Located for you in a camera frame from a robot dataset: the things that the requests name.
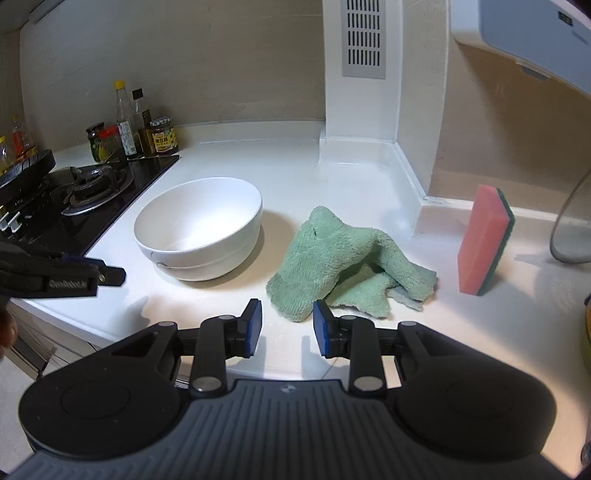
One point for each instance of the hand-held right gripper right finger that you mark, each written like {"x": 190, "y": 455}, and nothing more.
{"x": 321, "y": 332}

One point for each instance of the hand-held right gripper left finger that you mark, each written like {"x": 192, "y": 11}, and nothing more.
{"x": 254, "y": 328}

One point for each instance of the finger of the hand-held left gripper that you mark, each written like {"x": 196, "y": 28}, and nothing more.
{"x": 113, "y": 276}

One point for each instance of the green fluffy cloth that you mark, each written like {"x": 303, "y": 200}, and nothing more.
{"x": 332, "y": 263}

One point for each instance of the white bowl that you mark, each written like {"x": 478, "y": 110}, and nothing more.
{"x": 198, "y": 230}

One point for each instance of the person's left hand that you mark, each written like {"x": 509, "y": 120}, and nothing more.
{"x": 6, "y": 328}

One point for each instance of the grey cabinet front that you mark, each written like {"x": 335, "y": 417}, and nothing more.
{"x": 51, "y": 341}

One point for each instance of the metal stove burner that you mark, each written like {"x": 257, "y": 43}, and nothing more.
{"x": 94, "y": 181}

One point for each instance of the black glass gas stove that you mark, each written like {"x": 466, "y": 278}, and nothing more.
{"x": 141, "y": 177}

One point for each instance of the black pan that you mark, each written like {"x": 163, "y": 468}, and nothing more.
{"x": 27, "y": 168}

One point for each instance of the red lid jar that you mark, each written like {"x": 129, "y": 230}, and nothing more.
{"x": 111, "y": 145}

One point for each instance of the green lid jar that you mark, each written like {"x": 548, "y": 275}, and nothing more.
{"x": 93, "y": 141}

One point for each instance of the dark sauce bottle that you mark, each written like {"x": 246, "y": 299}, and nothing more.
{"x": 142, "y": 117}

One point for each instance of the pink and green sponge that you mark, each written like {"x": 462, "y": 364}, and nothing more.
{"x": 482, "y": 240}

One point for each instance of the glass pot lid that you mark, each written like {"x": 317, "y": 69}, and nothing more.
{"x": 572, "y": 242}

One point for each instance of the grey vent grille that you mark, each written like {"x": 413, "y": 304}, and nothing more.
{"x": 364, "y": 37}

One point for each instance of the white duct column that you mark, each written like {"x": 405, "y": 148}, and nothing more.
{"x": 360, "y": 106}

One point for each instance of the white wall appliance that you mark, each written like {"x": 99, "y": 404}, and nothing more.
{"x": 521, "y": 32}

